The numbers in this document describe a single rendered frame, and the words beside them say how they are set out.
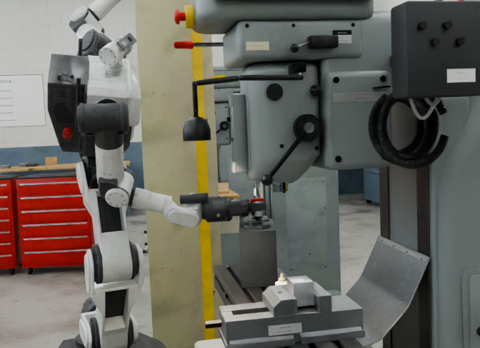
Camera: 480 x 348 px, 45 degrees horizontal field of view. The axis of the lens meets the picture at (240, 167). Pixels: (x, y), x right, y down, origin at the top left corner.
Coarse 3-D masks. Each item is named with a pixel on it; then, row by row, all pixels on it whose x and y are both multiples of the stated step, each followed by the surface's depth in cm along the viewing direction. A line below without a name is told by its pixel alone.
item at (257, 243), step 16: (240, 224) 198; (256, 224) 190; (272, 224) 196; (240, 240) 186; (256, 240) 186; (272, 240) 186; (240, 256) 187; (256, 256) 186; (272, 256) 186; (256, 272) 187; (272, 272) 187
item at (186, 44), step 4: (176, 44) 161; (180, 44) 161; (184, 44) 161; (188, 44) 161; (192, 44) 162; (196, 44) 162; (200, 44) 163; (204, 44) 163; (208, 44) 163; (212, 44) 163; (216, 44) 164; (220, 44) 164; (176, 48) 162; (180, 48) 162; (184, 48) 162; (188, 48) 162; (192, 48) 162
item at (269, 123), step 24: (264, 72) 148; (288, 72) 148; (312, 72) 150; (264, 96) 148; (288, 96) 149; (312, 96) 150; (264, 120) 149; (288, 120) 149; (264, 144) 149; (288, 144) 150; (312, 144) 151; (264, 168) 151; (288, 168) 152
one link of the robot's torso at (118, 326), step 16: (96, 288) 204; (112, 288) 204; (128, 288) 206; (96, 304) 203; (112, 304) 212; (128, 304) 209; (96, 320) 219; (112, 320) 216; (128, 320) 212; (96, 336) 214; (112, 336) 215; (128, 336) 219
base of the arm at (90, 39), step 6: (90, 30) 208; (84, 36) 207; (90, 36) 204; (96, 36) 203; (84, 42) 206; (90, 42) 203; (96, 42) 203; (84, 48) 204; (90, 48) 203; (84, 54) 205; (90, 54) 203; (96, 54) 203
